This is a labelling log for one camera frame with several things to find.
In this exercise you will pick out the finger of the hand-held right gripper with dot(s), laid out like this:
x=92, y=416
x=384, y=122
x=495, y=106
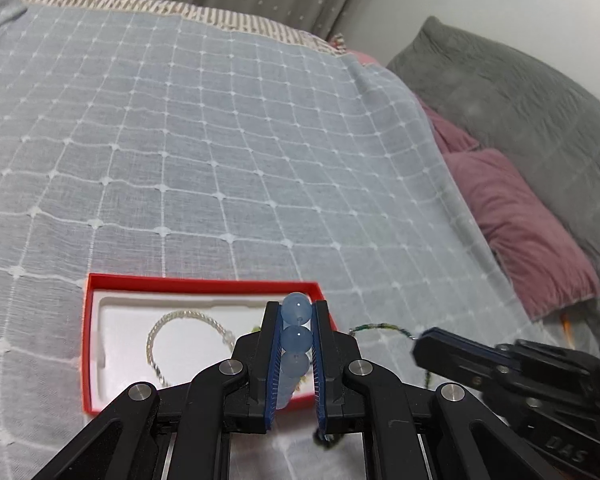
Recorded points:
x=462, y=342
x=445, y=365

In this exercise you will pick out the red cardboard box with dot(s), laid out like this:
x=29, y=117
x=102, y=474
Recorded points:
x=130, y=305

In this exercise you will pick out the pink pillow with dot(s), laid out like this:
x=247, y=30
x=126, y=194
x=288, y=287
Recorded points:
x=525, y=230
x=447, y=130

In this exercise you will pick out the striped bed sheet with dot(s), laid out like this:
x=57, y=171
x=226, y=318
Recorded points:
x=220, y=15

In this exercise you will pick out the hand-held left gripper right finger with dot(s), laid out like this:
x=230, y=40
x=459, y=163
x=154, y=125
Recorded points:
x=320, y=360

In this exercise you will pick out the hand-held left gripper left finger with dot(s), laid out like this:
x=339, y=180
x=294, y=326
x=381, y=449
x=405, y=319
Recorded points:
x=275, y=360

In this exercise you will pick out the grey pillow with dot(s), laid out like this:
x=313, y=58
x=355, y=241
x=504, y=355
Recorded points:
x=520, y=105

